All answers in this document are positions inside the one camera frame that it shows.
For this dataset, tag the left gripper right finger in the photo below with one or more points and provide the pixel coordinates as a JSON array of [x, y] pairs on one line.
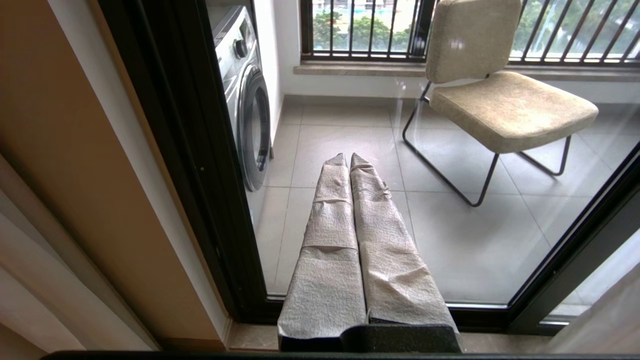
[[395, 270]]

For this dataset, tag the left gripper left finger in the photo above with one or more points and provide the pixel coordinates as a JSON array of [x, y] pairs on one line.
[[325, 280]]

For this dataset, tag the black framed glass balcony door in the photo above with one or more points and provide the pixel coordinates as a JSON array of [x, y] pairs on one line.
[[200, 165]]

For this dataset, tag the black metal balcony railing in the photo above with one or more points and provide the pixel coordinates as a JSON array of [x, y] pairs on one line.
[[365, 30]]

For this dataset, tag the beige upholstered chair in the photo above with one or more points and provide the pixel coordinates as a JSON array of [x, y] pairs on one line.
[[505, 107]]

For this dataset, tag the silver front-load washing machine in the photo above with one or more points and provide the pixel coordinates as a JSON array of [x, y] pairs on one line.
[[245, 95]]

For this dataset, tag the sheer white curtain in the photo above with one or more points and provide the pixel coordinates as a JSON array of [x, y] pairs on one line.
[[602, 320]]

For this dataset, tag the cream curtain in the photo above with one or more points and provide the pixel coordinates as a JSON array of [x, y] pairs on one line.
[[45, 280]]

